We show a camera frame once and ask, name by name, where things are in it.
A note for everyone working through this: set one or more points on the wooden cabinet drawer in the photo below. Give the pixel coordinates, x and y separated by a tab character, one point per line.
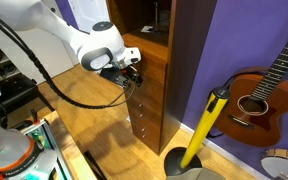
154	70
152	118
152	140
152	95

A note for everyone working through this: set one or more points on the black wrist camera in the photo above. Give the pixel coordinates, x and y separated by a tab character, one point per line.
109	75

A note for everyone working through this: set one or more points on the banjo with white head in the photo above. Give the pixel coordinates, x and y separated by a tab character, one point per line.
280	165

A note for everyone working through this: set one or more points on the yellow stanchion post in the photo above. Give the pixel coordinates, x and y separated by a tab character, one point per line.
204	123

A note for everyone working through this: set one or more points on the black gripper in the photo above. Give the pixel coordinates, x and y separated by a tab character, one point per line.
125	76

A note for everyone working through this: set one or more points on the black round post base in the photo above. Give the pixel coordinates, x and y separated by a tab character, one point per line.
174	163

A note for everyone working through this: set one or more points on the thin metal stand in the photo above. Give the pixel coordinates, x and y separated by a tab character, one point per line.
156	16

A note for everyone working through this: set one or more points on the black table leg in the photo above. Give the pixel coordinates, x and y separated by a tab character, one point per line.
94	166

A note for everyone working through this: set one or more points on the large white board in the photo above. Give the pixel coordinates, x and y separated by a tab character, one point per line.
34	53

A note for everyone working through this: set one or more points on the brown wooden cabinet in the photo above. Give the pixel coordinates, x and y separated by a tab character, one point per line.
187	66

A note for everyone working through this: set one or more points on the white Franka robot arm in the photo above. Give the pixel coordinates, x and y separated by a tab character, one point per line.
50	23

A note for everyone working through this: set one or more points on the brown acoustic guitar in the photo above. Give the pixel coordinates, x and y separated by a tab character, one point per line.
250	113

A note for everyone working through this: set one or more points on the aluminium robot stand frame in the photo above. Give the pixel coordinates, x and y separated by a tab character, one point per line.
47	140

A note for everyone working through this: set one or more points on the white door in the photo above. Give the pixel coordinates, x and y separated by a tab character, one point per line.
90	13

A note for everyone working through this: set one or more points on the dark grey shelf object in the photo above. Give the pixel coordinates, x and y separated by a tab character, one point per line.
164	20

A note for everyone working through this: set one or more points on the small white card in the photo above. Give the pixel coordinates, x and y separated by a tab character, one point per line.
146	29

